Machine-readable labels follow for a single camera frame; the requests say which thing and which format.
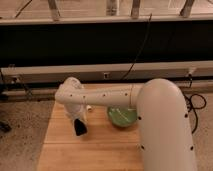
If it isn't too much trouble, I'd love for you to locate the grey metal rail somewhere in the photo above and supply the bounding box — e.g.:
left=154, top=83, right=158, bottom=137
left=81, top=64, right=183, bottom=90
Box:
left=1, top=60, right=213, bottom=83

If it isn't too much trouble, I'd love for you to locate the green bowl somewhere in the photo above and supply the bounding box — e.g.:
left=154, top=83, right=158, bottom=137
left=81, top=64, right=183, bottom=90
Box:
left=107, top=107, right=137, bottom=128

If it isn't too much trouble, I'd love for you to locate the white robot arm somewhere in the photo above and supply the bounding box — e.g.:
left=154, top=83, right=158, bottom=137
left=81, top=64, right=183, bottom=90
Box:
left=55, top=77, right=198, bottom=171

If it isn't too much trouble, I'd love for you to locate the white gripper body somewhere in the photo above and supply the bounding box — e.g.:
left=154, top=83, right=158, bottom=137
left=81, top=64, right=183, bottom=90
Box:
left=65, top=104, right=86, bottom=121

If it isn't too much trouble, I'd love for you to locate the black floor cable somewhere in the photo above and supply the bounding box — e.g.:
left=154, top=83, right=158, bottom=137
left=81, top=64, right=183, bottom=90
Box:
left=182, top=92, right=208, bottom=135

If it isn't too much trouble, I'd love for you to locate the black hanging cable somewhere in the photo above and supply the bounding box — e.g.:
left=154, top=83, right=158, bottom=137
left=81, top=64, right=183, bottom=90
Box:
left=119, top=13, right=153, bottom=81

